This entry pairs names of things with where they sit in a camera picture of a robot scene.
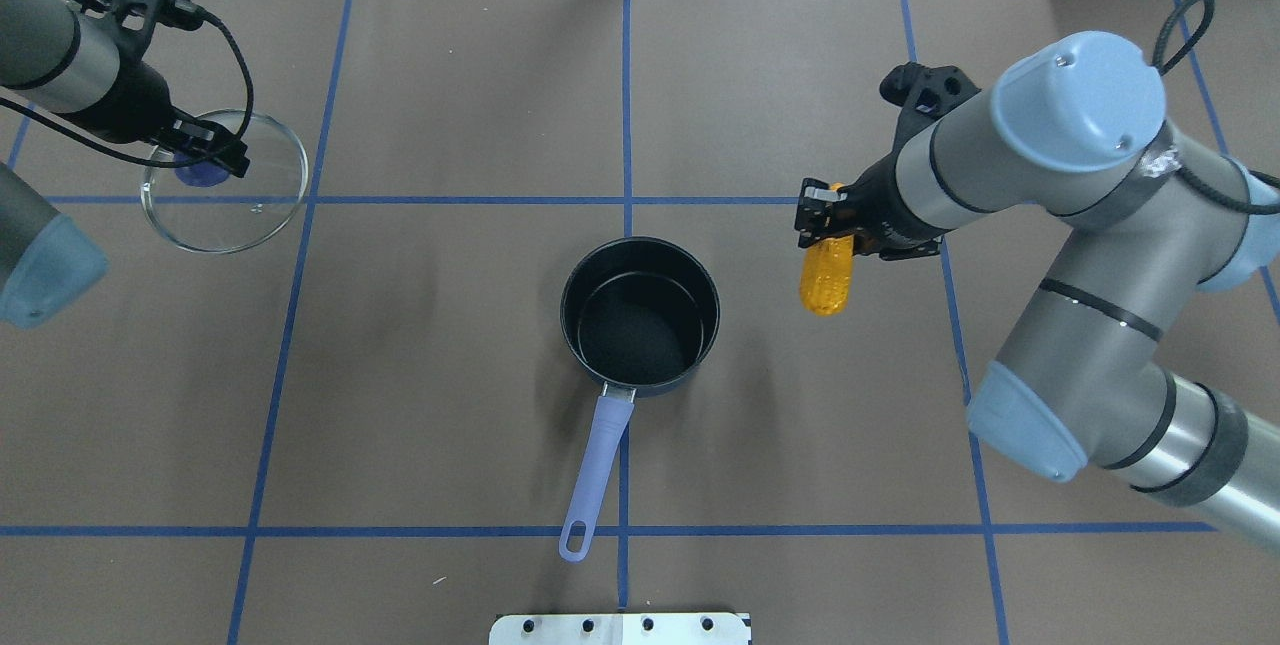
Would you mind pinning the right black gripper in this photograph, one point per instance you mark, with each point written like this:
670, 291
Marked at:
877, 197

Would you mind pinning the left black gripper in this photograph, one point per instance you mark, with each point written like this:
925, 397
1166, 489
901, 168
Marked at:
137, 106

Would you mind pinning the yellow corn cob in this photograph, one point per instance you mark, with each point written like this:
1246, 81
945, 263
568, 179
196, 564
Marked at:
825, 281

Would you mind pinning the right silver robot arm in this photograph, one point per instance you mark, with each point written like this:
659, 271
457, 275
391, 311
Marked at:
1080, 129

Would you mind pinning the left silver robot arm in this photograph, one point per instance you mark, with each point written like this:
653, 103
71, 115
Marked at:
78, 68

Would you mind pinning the dark blue saucepan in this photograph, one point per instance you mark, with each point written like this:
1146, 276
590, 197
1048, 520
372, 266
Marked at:
639, 314

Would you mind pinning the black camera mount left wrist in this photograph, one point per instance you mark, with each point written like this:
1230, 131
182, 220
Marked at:
130, 24

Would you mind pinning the black camera mount wrist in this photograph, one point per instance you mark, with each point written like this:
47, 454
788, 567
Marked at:
923, 94
130, 24

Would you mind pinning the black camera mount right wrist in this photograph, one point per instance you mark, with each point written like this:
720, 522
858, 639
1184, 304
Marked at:
923, 94

